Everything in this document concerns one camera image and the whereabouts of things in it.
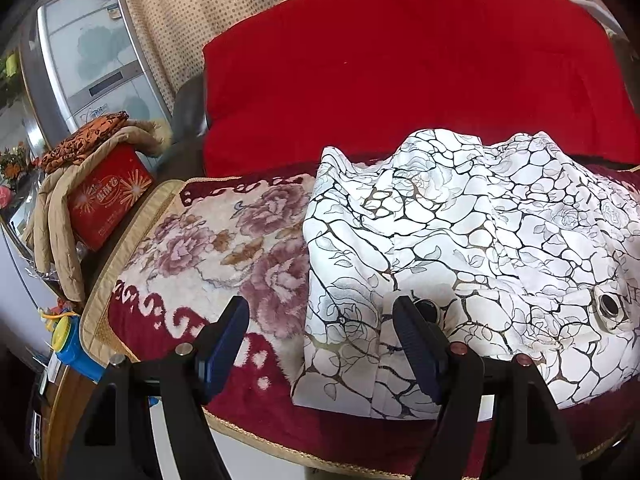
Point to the silver refrigerator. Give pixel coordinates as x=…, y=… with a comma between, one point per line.
x=95, y=45

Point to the dark leather sofa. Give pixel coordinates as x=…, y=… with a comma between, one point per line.
x=187, y=125

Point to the red blanket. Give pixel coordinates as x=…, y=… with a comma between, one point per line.
x=400, y=75

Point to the floral red-bordered blanket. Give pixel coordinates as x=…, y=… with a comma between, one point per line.
x=210, y=240

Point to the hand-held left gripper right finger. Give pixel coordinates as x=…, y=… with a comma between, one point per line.
x=415, y=345

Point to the yellow bottle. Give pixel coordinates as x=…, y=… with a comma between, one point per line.
x=12, y=64

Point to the beige dotted curtain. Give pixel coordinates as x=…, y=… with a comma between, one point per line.
x=200, y=5

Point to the artificial flower bouquet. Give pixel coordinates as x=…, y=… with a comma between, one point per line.
x=12, y=162

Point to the orange patterned cloth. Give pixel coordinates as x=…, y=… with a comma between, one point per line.
x=85, y=140

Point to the beige quilted coat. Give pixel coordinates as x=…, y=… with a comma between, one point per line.
x=55, y=210

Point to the blue and yellow toy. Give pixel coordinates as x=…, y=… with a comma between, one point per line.
x=75, y=350

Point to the wooden cabinet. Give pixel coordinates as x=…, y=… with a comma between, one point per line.
x=55, y=410

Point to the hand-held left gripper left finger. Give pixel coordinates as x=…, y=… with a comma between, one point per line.
x=227, y=345

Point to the white crackle-patterned coat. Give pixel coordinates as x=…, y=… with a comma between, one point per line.
x=450, y=220

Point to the red gift box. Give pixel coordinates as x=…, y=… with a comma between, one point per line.
x=105, y=195

